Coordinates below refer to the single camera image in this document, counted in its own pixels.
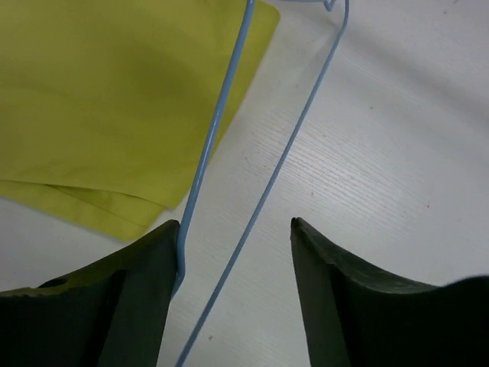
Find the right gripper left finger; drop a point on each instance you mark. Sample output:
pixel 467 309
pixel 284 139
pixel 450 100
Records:
pixel 109 313

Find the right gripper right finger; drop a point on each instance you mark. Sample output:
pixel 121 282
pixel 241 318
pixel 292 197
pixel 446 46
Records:
pixel 357 314

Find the yellow trousers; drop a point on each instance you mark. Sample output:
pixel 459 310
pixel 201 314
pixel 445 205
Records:
pixel 105 105

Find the blue wire hanger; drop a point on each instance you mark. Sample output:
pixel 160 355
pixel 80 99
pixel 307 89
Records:
pixel 204 160

